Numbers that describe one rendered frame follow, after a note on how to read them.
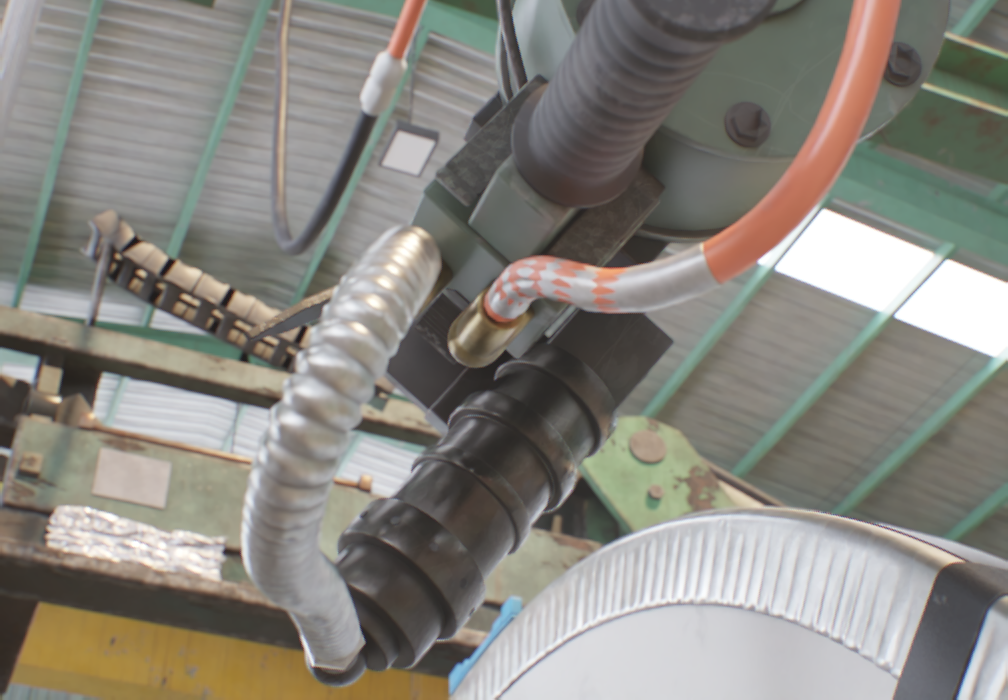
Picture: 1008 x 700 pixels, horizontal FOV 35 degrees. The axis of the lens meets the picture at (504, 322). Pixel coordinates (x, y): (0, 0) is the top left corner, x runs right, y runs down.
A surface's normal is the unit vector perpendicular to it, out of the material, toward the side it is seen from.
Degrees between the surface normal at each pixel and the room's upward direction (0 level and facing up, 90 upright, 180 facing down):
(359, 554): 75
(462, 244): 137
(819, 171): 129
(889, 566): 89
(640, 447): 90
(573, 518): 90
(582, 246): 106
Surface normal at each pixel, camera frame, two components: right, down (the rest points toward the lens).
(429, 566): 0.40, -0.36
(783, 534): -0.93, -0.22
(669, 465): 0.21, -0.62
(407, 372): 0.18, -0.24
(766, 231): -0.11, 0.17
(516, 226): -0.64, 0.70
